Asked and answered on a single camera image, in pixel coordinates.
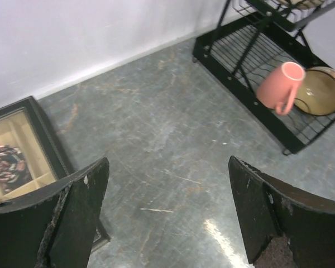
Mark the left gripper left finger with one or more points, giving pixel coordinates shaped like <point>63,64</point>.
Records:
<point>54,226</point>

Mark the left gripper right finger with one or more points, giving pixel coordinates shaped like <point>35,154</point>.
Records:
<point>273,213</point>

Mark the black framed display box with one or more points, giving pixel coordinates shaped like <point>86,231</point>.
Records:
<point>29,158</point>

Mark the pink mug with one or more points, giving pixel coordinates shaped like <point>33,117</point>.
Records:
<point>279,89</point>

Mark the brown patterned bowl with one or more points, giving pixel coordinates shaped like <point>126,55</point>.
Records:
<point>316,95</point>

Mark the black wire dish rack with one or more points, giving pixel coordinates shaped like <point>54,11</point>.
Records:
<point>242,53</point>

